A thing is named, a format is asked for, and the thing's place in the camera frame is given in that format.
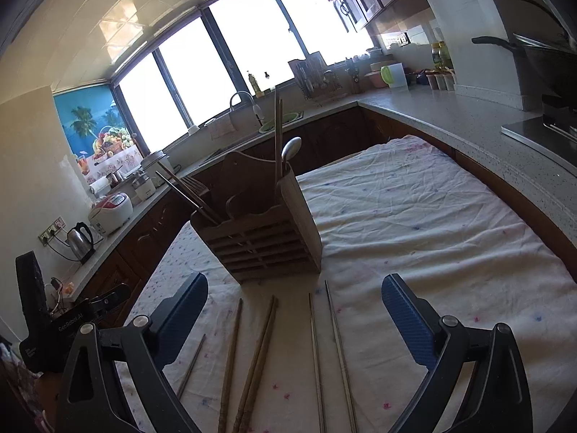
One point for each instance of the dark wooden chopstick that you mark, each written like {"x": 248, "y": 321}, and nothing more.
{"x": 180, "y": 195}
{"x": 189, "y": 192}

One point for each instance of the long white wall outlet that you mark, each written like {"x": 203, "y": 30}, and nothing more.
{"x": 52, "y": 231}

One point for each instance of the glass wok lid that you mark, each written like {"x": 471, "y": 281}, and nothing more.
{"x": 547, "y": 40}

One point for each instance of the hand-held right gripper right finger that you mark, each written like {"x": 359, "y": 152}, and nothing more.
{"x": 410, "y": 320}

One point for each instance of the floral white tablecloth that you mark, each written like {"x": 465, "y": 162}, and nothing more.
{"x": 405, "y": 216}

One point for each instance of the pink plastic basin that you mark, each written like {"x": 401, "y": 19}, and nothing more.
{"x": 376, "y": 80}

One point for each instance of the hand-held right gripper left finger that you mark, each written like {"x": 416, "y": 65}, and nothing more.
{"x": 185, "y": 320}

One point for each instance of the wooden utensil holder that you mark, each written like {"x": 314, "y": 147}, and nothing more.
{"x": 270, "y": 243}

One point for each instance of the brown wooden chopstick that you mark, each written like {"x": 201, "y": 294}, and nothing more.
{"x": 230, "y": 370}

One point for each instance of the wooden base cabinets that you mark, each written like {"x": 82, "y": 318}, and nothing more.
{"x": 148, "y": 234}

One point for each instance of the thin dark chopstick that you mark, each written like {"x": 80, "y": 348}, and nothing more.
{"x": 190, "y": 365}

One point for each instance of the green white plastic jug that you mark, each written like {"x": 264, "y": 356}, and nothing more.
{"x": 394, "y": 75}

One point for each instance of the metal chopstick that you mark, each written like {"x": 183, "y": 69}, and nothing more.
{"x": 317, "y": 370}
{"x": 343, "y": 370}

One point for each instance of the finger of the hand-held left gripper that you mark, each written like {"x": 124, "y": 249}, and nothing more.
{"x": 110, "y": 300}

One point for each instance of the bamboo chopstick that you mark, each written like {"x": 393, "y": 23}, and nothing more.
{"x": 260, "y": 370}
{"x": 252, "y": 370}

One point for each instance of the large white rice cooker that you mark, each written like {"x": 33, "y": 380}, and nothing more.
{"x": 157, "y": 164}

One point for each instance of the light wooden chopstick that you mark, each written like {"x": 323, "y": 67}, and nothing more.
{"x": 280, "y": 144}

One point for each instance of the metal spoon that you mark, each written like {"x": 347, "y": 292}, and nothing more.
{"x": 292, "y": 146}

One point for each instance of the small white steamer pot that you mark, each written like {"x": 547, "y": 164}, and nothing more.
{"x": 143, "y": 187}

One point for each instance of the steel electric kettle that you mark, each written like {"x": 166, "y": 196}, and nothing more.
{"x": 81, "y": 243}

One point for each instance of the metal dish rack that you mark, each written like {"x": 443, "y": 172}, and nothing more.
{"x": 315, "y": 81}

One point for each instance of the person's left forearm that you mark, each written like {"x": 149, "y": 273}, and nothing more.
{"x": 13, "y": 392}

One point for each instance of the small metal pot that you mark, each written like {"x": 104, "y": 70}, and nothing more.
{"x": 116, "y": 177}

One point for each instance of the black wok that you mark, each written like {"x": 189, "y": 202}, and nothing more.
{"x": 541, "y": 72}

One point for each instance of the grey stone countertop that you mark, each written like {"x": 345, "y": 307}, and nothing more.
{"x": 450, "y": 117}

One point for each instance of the white seasoning jar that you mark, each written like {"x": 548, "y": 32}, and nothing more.
{"x": 431, "y": 82}
{"x": 440, "y": 82}
{"x": 450, "y": 81}

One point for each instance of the pink white rice cooker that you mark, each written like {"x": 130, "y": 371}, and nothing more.
{"x": 110, "y": 212}

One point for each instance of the green colander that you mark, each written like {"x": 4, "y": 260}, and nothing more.
{"x": 270, "y": 126}

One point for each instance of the gas stove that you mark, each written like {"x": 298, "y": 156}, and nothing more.
{"x": 541, "y": 135}

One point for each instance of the yellow oil bottle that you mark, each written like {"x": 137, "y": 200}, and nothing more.
{"x": 441, "y": 56}

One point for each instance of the sink faucet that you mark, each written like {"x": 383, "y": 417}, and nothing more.
{"x": 257, "y": 110}

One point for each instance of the yellow dish soap bottle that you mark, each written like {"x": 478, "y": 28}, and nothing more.
{"x": 253, "y": 85}

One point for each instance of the tropical fruit wall poster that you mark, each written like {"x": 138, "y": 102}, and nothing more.
{"x": 85, "y": 117}

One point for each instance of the orange fruit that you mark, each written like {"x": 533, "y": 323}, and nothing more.
{"x": 69, "y": 288}

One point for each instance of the kitchen window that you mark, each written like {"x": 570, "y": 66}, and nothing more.
{"x": 252, "y": 40}

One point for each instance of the white dishcloth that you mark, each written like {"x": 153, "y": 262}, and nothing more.
{"x": 221, "y": 128}

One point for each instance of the paper towel roll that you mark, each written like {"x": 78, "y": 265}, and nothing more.
{"x": 100, "y": 187}

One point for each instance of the metal fork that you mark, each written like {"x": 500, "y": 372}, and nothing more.
{"x": 198, "y": 189}

